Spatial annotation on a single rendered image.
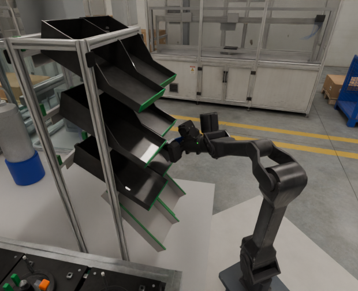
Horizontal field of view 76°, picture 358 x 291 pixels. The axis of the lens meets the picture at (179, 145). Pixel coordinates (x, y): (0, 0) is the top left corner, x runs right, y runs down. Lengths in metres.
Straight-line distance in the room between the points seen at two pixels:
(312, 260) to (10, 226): 1.30
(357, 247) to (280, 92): 2.78
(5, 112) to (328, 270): 1.54
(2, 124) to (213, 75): 3.66
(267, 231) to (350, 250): 1.95
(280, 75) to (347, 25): 4.91
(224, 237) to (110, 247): 0.48
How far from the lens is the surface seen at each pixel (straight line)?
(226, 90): 4.50
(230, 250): 1.06
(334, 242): 2.49
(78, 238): 0.97
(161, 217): 0.92
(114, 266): 0.92
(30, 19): 1.73
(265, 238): 0.60
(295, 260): 1.12
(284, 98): 4.54
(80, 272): 0.93
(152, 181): 0.80
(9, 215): 1.41
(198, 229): 1.11
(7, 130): 1.40
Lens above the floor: 1.72
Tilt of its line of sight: 32 degrees down
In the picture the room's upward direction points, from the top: straight up
